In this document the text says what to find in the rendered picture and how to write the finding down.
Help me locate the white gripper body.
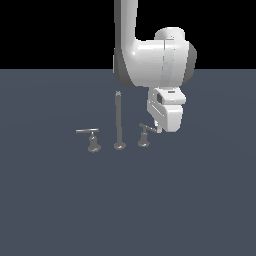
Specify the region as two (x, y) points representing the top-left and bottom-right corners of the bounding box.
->
(147, 87), (187, 133)

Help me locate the grey faucet handle level lever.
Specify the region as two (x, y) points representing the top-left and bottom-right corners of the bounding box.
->
(75, 127), (102, 154)

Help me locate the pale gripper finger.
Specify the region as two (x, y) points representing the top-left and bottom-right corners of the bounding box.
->
(153, 121), (164, 134)

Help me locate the grey faucet spout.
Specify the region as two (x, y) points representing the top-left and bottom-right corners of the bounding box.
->
(113, 90), (127, 151)

